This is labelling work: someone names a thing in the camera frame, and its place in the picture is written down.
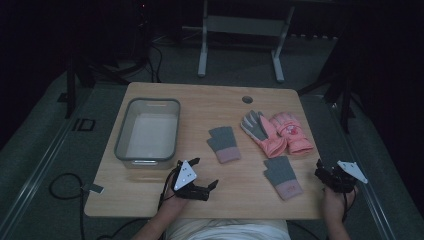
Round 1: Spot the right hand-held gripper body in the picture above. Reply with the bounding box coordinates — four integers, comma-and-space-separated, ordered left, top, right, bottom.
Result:
328, 160, 369, 194

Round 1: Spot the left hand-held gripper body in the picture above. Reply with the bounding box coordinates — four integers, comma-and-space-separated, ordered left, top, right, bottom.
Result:
171, 159, 211, 202

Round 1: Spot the pink ski glove grey palm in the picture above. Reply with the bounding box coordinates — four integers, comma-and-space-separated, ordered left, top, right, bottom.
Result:
240, 109, 288, 159

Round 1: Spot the person's right hand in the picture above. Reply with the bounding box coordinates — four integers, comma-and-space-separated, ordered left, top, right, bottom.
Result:
321, 184, 359, 223

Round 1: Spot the person's left hand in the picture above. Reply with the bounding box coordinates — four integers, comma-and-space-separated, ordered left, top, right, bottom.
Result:
161, 188, 190, 218

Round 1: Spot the grey knit glove pink cuff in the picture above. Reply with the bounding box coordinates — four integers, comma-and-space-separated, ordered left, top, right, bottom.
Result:
263, 155, 304, 201
206, 125, 242, 165

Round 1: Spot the pink ski glove cartoon print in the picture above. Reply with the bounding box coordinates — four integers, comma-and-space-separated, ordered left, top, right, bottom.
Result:
269, 111, 315, 156

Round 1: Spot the person's white shirt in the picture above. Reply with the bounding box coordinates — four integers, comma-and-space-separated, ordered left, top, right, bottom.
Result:
165, 218, 292, 240

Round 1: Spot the grey plastic storage bin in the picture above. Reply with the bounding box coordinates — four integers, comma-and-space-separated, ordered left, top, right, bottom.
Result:
114, 97, 182, 170

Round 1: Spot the black tripod stand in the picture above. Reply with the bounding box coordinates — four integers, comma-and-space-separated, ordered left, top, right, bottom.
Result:
297, 19, 364, 135
57, 0, 163, 120

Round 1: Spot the metal floor rail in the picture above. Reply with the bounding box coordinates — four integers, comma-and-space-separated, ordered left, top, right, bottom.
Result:
324, 99, 399, 240
0, 87, 98, 236

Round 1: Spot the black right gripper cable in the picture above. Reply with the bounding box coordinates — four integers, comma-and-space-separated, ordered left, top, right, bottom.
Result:
341, 189, 358, 223

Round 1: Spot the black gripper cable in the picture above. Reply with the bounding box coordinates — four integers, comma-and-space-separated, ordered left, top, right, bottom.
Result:
341, 189, 358, 223
157, 168, 178, 210

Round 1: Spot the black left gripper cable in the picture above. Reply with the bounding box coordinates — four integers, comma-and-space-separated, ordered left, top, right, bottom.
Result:
157, 168, 178, 210

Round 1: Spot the black looped floor cable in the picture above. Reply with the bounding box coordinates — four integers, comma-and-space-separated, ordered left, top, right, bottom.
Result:
49, 172, 88, 240

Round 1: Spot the white metal table frame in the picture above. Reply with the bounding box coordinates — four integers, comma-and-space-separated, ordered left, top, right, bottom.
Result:
181, 0, 296, 84

